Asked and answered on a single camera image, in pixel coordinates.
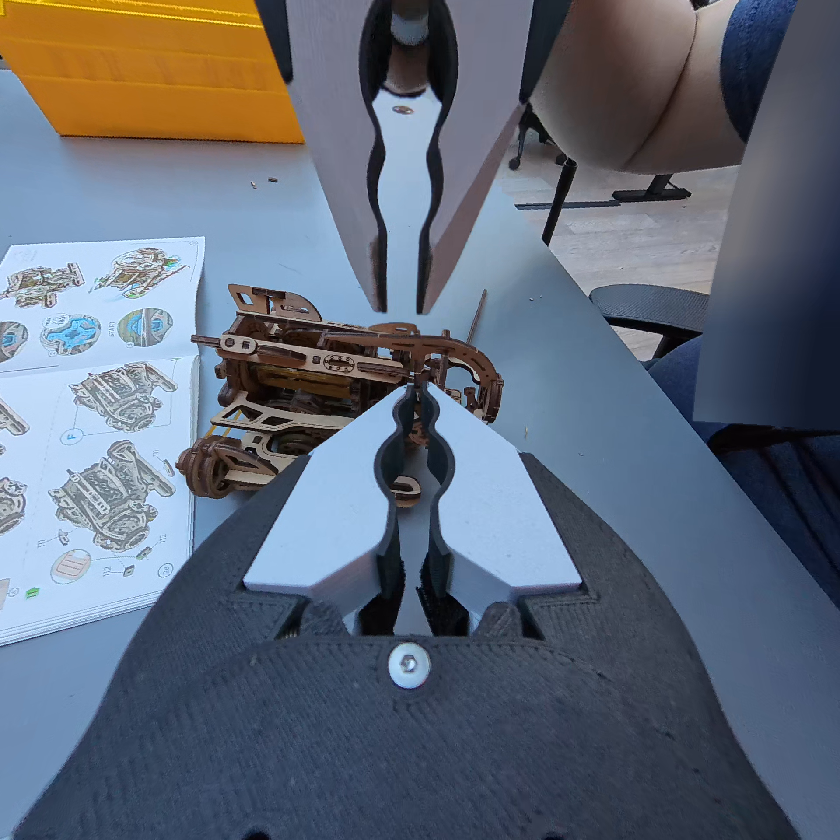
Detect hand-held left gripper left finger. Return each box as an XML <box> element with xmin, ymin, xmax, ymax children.
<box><xmin>243</xmin><ymin>386</ymin><xmax>417</xmax><ymax>636</ymax></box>

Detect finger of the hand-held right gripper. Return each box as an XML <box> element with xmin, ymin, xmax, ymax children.
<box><xmin>285</xmin><ymin>0</ymin><xmax>389</xmax><ymax>313</ymax></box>
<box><xmin>415</xmin><ymin>0</ymin><xmax>536</xmax><ymax>316</ymax></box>

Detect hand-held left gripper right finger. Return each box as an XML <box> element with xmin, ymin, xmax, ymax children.
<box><xmin>419</xmin><ymin>385</ymin><xmax>584</xmax><ymax>636</ymax></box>

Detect wooden submarine model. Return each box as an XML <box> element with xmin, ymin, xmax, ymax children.
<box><xmin>176</xmin><ymin>283</ymin><xmax>508</xmax><ymax>508</ymax></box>

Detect person's right forearm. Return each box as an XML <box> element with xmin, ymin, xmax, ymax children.
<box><xmin>528</xmin><ymin>0</ymin><xmax>749</xmax><ymax>175</ymax></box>

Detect black desk leg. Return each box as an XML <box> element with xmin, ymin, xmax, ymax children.
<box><xmin>541</xmin><ymin>157</ymin><xmax>578</xmax><ymax>248</ymax></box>

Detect stacked yellow plastic bins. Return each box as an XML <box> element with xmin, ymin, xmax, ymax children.
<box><xmin>0</xmin><ymin>0</ymin><xmax>306</xmax><ymax>144</ymax></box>

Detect black desk foot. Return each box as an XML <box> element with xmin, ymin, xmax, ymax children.
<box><xmin>612</xmin><ymin>174</ymin><xmax>692</xmax><ymax>203</ymax></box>

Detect illustrated instruction booklet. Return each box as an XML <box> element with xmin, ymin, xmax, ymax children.
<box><xmin>0</xmin><ymin>236</ymin><xmax>206</xmax><ymax>648</ymax></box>

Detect black mesh office chair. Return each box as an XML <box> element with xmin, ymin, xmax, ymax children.
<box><xmin>588</xmin><ymin>284</ymin><xmax>711</xmax><ymax>359</ymax></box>

